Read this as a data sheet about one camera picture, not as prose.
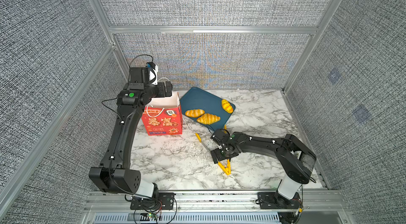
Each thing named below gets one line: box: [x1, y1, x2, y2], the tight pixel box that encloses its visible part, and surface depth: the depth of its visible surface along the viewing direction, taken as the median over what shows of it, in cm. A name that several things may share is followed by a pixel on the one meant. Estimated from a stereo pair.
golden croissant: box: [196, 113, 221, 125], surface depth 101 cm
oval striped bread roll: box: [221, 98, 234, 114], surface depth 108 cm
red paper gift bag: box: [141, 91, 183, 136], surface depth 87 cm
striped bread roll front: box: [185, 108, 206, 118], surface depth 105 cm
